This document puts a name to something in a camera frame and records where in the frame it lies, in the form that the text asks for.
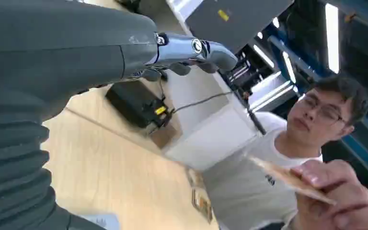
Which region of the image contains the person's hand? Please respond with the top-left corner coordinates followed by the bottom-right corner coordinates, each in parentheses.
top-left (289, 159), bottom-right (368, 230)

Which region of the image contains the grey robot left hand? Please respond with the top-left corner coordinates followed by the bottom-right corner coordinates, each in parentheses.
top-left (0, 0), bottom-right (239, 124)

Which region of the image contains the tan card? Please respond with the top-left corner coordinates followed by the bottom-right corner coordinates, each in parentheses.
top-left (250, 156), bottom-right (338, 206)

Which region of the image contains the black device box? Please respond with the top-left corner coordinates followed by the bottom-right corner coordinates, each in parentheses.
top-left (105, 80), bottom-right (176, 129)

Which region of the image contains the person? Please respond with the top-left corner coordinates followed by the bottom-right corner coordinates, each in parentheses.
top-left (202, 74), bottom-right (368, 230)

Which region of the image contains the black rod antenna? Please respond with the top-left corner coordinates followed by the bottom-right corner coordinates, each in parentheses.
top-left (230, 89), bottom-right (267, 136)

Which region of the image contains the ribbed grey left arm sleeve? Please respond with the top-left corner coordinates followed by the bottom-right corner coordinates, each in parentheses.
top-left (0, 115), bottom-right (106, 230)

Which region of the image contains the brown pad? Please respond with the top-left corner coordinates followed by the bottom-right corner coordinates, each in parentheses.
top-left (148, 123), bottom-right (184, 150)

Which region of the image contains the white partition panel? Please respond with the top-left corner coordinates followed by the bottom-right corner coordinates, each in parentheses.
top-left (162, 66), bottom-right (258, 172)

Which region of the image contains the long ceiling light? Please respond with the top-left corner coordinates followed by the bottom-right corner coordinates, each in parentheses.
top-left (325, 3), bottom-right (341, 74)

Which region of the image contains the grey panel with yellow sticker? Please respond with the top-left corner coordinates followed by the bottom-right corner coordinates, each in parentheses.
top-left (185, 0), bottom-right (295, 54)

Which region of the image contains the thin black cable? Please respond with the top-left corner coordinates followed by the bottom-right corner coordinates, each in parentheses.
top-left (172, 91), bottom-right (235, 114)

